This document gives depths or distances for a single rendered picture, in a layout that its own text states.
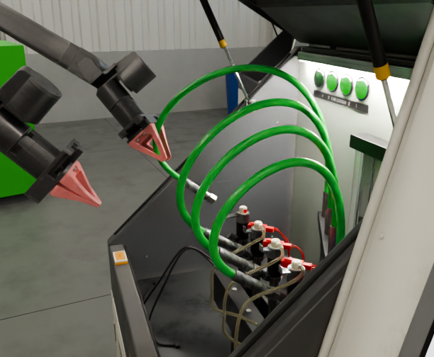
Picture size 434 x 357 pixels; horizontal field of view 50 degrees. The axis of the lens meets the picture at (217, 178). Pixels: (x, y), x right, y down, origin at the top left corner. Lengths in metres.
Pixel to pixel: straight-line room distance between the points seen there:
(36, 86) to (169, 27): 7.00
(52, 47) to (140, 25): 6.47
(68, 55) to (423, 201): 0.77
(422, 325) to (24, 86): 0.60
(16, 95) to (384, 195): 0.53
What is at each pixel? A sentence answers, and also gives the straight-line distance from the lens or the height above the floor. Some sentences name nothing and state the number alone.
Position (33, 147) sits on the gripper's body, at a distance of 0.75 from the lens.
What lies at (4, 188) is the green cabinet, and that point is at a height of 0.16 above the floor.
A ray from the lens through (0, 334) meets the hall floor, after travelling 2.73.
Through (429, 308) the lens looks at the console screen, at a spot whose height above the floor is 1.23.
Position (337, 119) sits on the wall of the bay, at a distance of 1.16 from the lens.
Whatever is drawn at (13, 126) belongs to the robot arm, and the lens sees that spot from 0.75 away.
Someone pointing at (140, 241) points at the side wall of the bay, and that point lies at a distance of 1.31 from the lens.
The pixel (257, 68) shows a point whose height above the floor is 1.43.
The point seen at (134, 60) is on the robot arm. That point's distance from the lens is 1.03.
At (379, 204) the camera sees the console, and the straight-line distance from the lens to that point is 0.66.
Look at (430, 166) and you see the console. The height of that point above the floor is 1.37.
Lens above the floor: 1.53
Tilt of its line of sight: 19 degrees down
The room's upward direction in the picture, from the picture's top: straight up
